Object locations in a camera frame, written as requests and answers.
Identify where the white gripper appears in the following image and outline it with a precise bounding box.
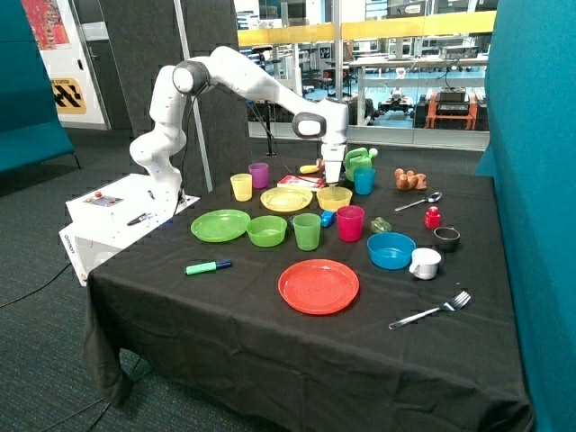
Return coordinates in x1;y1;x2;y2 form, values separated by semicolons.
321;143;347;185

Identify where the yellow plastic bowl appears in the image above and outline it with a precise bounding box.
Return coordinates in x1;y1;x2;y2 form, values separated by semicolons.
316;186;353;212

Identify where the green plastic bowl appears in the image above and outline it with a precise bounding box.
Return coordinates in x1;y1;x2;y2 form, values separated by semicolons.
247;215;287;248

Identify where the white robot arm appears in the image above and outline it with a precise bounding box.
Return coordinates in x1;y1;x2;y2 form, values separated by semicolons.
130;46;349;211

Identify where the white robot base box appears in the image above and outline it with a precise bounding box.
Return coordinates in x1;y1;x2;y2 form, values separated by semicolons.
59;174;198;286

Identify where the yellow plastic plate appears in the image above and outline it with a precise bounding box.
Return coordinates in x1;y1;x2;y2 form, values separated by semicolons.
260;187;313;212

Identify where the red plastic plate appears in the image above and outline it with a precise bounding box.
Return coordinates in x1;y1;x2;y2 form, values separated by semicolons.
278;259;359;315

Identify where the green plastic plate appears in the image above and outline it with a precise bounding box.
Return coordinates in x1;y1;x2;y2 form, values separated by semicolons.
190;209;251;243

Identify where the green toy watering can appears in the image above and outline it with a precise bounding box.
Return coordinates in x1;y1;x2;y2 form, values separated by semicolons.
344;148;378;182

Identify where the yellow toy banana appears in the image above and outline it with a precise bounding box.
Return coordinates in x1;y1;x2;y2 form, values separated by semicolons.
299;165;320;175

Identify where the blue plastic cup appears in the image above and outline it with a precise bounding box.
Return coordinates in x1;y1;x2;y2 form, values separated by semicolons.
354;166;375;195

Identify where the red and white book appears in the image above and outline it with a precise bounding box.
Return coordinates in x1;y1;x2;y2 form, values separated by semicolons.
277;175;327;192

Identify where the small blue toy block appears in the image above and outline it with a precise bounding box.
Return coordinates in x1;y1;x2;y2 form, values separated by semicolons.
320;211;336;228

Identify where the pink plastic cup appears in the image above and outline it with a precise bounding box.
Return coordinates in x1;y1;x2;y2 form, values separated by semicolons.
337;205;365;242

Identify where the purple plastic cup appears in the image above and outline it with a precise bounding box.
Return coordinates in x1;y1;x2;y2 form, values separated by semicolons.
248;162;269;189

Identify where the green plastic cup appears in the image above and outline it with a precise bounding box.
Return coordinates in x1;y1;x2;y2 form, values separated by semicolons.
292;213;320;251

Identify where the brown plush toy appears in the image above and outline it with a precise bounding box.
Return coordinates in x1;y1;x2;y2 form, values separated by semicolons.
394;168;428;191

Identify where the green toy pepper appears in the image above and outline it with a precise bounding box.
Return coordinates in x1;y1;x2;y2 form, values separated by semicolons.
370;217;392;234

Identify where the yellow plastic cup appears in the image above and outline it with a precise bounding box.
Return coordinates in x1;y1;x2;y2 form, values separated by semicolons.
230;173;253;202

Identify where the metal spoon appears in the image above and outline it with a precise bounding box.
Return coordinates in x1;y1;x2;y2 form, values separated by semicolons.
394;192;443;212

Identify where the blue plastic bowl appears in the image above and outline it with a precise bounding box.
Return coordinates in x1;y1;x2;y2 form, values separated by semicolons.
367;232;416;270

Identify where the red toy block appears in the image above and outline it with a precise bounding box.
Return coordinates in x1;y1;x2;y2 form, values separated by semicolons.
424;206;441;230

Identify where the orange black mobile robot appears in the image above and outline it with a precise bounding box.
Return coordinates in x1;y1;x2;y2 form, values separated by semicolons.
413;87;489;131

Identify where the black tablecloth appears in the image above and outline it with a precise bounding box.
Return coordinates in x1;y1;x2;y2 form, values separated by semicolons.
83;172;536;431

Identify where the white ceramic mug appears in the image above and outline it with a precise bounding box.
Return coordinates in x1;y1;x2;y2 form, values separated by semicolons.
409;247;442;280

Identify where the black ceramic cup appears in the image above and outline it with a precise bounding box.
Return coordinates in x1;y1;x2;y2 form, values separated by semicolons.
433;227;461;253

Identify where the green highlighter marker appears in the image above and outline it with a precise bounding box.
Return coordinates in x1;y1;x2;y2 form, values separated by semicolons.
184;259;233;275

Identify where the metal fork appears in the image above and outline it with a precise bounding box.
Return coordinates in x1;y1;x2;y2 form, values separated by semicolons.
388;292;472;330

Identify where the teal sofa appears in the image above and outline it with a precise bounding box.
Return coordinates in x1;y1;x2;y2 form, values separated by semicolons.
0;0;75;173

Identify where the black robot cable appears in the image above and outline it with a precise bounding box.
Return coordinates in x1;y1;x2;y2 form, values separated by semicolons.
177;80;326;212

